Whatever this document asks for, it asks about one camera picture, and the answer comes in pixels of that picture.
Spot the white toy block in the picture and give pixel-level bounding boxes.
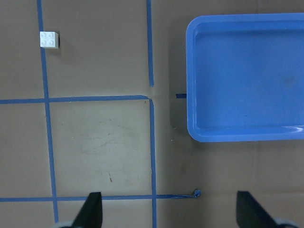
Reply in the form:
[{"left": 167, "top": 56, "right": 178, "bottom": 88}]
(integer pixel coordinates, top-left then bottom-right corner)
[{"left": 39, "top": 31, "right": 59, "bottom": 49}]

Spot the blue plastic tray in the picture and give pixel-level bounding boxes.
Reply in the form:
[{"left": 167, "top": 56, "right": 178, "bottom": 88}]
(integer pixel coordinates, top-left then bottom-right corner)
[{"left": 186, "top": 13, "right": 304, "bottom": 143}]

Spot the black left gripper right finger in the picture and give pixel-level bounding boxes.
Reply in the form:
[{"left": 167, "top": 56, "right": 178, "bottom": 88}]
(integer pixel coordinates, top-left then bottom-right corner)
[{"left": 236, "top": 191, "right": 277, "bottom": 228}]

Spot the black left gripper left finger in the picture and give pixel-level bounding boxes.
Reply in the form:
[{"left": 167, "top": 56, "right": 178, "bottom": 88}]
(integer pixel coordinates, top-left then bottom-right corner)
[{"left": 72, "top": 192, "right": 103, "bottom": 228}]

